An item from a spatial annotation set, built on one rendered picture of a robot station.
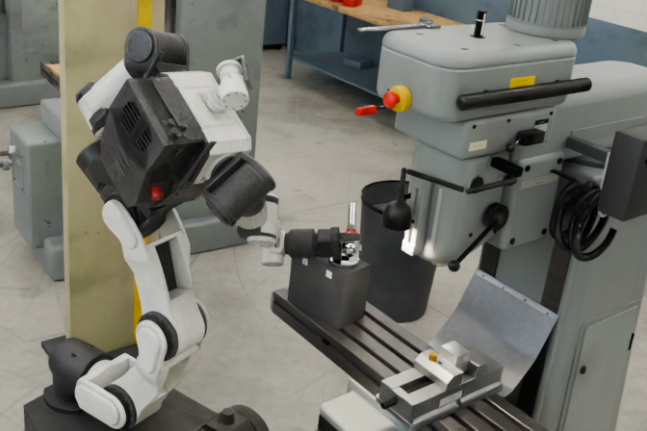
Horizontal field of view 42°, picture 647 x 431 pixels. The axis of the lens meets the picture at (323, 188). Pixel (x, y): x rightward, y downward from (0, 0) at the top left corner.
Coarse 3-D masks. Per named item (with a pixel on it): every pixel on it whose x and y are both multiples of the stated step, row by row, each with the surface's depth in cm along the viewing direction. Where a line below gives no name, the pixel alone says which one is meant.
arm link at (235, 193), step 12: (240, 168) 198; (252, 168) 196; (228, 180) 196; (240, 180) 195; (252, 180) 195; (216, 192) 195; (228, 192) 194; (240, 192) 194; (252, 192) 195; (264, 192) 198; (228, 204) 194; (240, 204) 195; (252, 204) 197; (264, 204) 207; (240, 216) 197
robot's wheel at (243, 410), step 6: (234, 408) 268; (240, 408) 267; (246, 408) 267; (240, 414) 265; (246, 414) 265; (252, 414) 266; (258, 414) 266; (252, 420) 263; (258, 420) 264; (264, 420) 266; (252, 426) 263; (258, 426) 263; (264, 426) 265
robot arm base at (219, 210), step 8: (240, 152) 202; (232, 160) 201; (240, 160) 200; (248, 160) 198; (224, 168) 200; (232, 168) 200; (256, 168) 196; (264, 168) 196; (216, 176) 199; (224, 176) 200; (264, 176) 196; (208, 184) 198; (216, 184) 199; (272, 184) 198; (200, 192) 197; (208, 192) 196; (208, 200) 195; (216, 200) 193; (216, 208) 193; (224, 208) 193; (224, 216) 194; (232, 216) 194; (232, 224) 196
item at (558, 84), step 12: (540, 84) 198; (552, 84) 199; (564, 84) 202; (576, 84) 204; (588, 84) 207; (468, 96) 182; (480, 96) 184; (492, 96) 186; (504, 96) 188; (516, 96) 191; (528, 96) 193; (540, 96) 197; (552, 96) 201; (468, 108) 182
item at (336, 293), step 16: (304, 272) 257; (320, 272) 252; (336, 272) 247; (352, 272) 248; (368, 272) 254; (304, 288) 258; (320, 288) 254; (336, 288) 249; (352, 288) 250; (304, 304) 260; (320, 304) 255; (336, 304) 250; (352, 304) 253; (336, 320) 252; (352, 320) 256
